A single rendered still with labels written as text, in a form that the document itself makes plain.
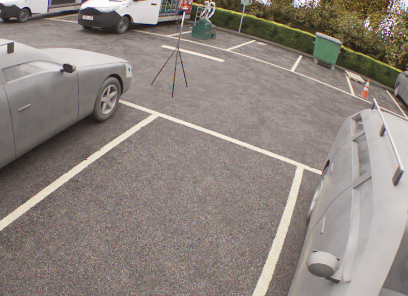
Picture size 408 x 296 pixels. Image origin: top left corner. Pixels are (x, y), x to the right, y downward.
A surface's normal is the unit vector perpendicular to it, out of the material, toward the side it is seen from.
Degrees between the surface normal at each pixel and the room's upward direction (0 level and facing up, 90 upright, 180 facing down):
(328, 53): 94
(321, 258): 20
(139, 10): 95
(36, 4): 92
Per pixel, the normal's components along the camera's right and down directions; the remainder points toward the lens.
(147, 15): 0.11, 0.49
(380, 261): -0.33, -0.72
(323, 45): -0.35, 0.46
